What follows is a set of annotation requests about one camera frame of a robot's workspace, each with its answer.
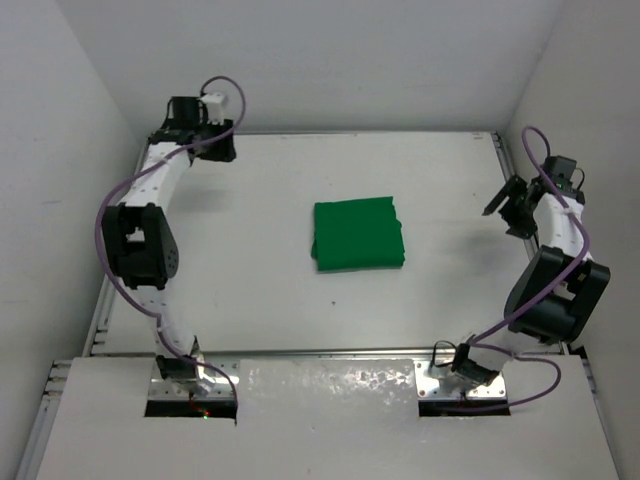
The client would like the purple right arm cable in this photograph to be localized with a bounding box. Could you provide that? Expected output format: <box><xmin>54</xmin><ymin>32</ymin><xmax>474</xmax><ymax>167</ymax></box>
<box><xmin>439</xmin><ymin>127</ymin><xmax>594</xmax><ymax>412</ymax></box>

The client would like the white front cover panel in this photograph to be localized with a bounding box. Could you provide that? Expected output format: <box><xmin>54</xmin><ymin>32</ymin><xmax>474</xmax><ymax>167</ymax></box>
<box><xmin>38</xmin><ymin>357</ymin><xmax>617</xmax><ymax>479</ymax></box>

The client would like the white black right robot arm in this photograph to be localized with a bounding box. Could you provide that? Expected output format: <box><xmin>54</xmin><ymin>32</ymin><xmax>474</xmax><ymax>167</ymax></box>
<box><xmin>430</xmin><ymin>156</ymin><xmax>611</xmax><ymax>389</ymax></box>

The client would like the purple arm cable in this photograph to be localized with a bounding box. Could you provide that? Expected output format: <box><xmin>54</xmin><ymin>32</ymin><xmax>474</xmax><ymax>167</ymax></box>
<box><xmin>439</xmin><ymin>127</ymin><xmax>594</xmax><ymax>412</ymax></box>
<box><xmin>94</xmin><ymin>75</ymin><xmax>247</xmax><ymax>406</ymax></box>

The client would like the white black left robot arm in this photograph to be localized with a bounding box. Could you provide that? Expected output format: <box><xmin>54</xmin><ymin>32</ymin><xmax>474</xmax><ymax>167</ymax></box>
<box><xmin>97</xmin><ymin>92</ymin><xmax>236</xmax><ymax>395</ymax></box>

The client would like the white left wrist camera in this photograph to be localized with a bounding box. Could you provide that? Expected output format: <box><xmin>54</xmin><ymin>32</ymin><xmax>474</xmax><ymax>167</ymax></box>
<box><xmin>200</xmin><ymin>92</ymin><xmax>229</xmax><ymax>125</ymax></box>

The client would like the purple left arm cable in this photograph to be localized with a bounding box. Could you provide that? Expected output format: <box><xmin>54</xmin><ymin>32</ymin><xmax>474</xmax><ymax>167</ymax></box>
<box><xmin>94</xmin><ymin>75</ymin><xmax>247</xmax><ymax>406</ymax></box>

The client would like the green t-shirt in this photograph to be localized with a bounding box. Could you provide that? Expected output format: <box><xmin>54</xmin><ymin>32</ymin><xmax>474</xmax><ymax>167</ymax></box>
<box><xmin>311</xmin><ymin>196</ymin><xmax>405</xmax><ymax>273</ymax></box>

